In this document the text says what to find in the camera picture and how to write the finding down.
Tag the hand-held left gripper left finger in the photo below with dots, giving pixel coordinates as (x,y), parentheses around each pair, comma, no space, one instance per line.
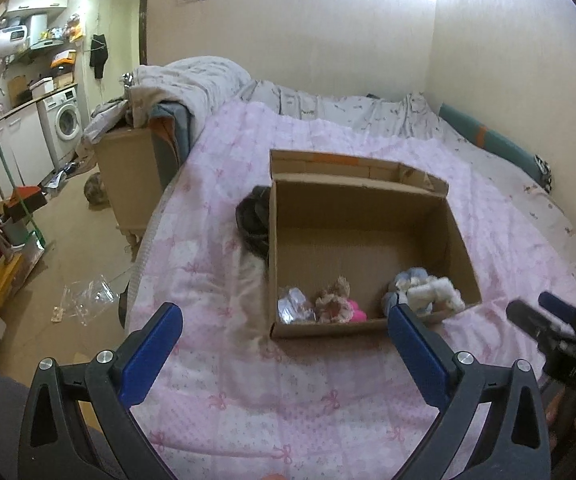
(150,355)

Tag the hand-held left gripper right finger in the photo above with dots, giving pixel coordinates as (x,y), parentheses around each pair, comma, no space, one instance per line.
(417,355)

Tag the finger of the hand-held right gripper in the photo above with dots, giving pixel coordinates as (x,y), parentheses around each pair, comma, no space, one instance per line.
(565,312)
(530,317)

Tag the white sock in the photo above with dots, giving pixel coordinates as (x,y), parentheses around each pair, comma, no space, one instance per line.
(442,292)
(420,304)

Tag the clear plastic bag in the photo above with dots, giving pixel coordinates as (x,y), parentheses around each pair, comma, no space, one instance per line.
(295,305)

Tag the brown cardboard box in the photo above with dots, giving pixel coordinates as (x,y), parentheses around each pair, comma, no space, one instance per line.
(347,240)

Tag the bright pink soft item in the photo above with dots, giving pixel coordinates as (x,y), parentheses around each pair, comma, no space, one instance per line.
(357,311)

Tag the white and blue plush toy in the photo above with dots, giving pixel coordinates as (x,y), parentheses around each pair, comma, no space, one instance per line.
(415,274)

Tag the clear plastic bags on floor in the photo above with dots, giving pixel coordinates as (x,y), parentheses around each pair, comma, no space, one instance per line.
(93,297)

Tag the pink bow print blanket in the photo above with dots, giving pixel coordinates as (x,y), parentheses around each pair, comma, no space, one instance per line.
(318,385)

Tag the black white patterned cloth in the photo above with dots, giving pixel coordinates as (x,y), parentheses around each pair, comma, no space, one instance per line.
(544,172)

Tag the dark striped cloth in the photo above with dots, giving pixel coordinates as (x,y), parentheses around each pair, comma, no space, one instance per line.
(253,220)

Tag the wooden bedside cabinet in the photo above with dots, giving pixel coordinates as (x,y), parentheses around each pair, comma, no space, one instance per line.
(128,185)

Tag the round brown floor item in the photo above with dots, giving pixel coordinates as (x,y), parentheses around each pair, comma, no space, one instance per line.
(96,189)

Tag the teal bolster pillow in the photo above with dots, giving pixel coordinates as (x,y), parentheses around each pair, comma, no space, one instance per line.
(497,142)

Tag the orange dustpan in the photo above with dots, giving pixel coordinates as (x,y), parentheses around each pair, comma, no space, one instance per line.
(25,202)

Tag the grey folded cloth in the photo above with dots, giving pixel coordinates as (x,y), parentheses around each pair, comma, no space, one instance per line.
(173,135)

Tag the crumpled light cloth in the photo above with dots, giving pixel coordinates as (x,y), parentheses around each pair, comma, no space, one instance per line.
(105,120)

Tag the white kitchen cabinet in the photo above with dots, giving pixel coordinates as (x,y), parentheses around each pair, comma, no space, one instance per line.
(23,140)

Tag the white washing machine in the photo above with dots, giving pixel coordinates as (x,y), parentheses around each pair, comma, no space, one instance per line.
(63,120)

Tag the grey white floral duvet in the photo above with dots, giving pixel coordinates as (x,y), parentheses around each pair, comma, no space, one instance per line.
(188,80)

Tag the black hanging garment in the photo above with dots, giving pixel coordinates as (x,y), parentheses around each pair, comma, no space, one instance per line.
(99,55)

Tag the orange box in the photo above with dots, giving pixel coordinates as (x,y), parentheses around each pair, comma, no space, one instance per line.
(64,61)

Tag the white water heater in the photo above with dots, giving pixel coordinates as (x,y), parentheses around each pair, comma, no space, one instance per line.
(5,40)

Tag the white upper wall cabinet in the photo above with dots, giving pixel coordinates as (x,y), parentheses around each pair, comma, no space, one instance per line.
(38,1)

